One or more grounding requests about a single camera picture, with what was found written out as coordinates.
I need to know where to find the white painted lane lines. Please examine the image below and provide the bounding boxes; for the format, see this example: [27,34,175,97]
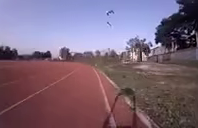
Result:
[0,65,116,128]

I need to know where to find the pale building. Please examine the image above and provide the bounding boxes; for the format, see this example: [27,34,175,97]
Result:
[120,49,149,63]

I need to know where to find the small tree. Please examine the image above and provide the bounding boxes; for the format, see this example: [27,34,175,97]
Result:
[125,35,152,63]

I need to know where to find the red running track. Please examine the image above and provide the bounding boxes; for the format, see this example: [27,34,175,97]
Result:
[0,59,148,128]

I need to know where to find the grass strip beside track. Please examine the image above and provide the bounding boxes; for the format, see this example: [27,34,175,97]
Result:
[76,58,198,128]

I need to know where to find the large dark trees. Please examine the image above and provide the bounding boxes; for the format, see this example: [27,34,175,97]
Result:
[154,0,198,51]

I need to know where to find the row of distant trees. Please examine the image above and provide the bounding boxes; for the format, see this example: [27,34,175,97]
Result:
[0,44,121,62]

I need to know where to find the grey concrete wall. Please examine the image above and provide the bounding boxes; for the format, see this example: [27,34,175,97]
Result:
[146,44,198,64]

